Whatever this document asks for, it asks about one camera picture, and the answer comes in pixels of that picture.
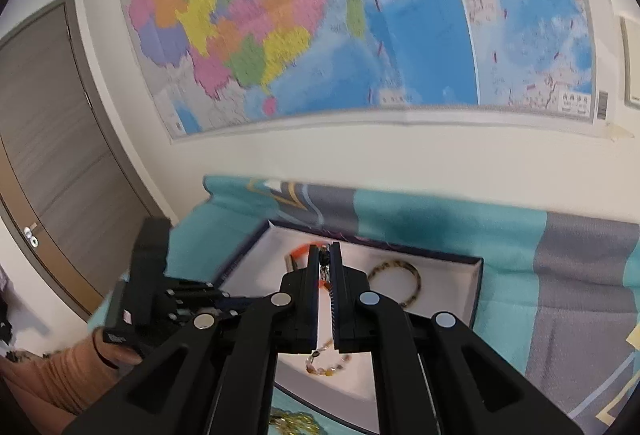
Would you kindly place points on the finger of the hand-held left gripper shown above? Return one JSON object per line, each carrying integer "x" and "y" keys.
{"x": 220, "y": 301}

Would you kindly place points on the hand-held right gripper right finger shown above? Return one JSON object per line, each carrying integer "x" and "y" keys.
{"x": 336, "y": 297}

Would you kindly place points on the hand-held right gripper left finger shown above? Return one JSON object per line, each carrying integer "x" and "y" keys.
{"x": 314, "y": 297}

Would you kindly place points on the dark blue cardboard box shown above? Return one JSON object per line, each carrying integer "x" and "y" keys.
{"x": 440, "y": 295}

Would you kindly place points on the person's left forearm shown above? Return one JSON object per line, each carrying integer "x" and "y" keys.
{"x": 50, "y": 385}

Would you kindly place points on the person's left hand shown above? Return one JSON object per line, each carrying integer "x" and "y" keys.
{"x": 120, "y": 354}

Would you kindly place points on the orange smart watch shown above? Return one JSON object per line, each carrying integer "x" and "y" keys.
{"x": 301, "y": 249}

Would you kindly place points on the tortoiseshell bangle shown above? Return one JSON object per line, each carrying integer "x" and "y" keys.
{"x": 416, "y": 282}

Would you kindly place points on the brown wooden door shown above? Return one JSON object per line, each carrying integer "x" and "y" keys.
{"x": 60, "y": 140}

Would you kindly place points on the teal and grey blanket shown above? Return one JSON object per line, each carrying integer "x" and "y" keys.
{"x": 550, "y": 295}

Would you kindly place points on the colourful wall map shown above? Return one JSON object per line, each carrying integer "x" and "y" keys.
{"x": 350, "y": 15}

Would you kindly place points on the white wall switch panel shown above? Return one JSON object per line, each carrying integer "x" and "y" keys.
{"x": 631, "y": 65}

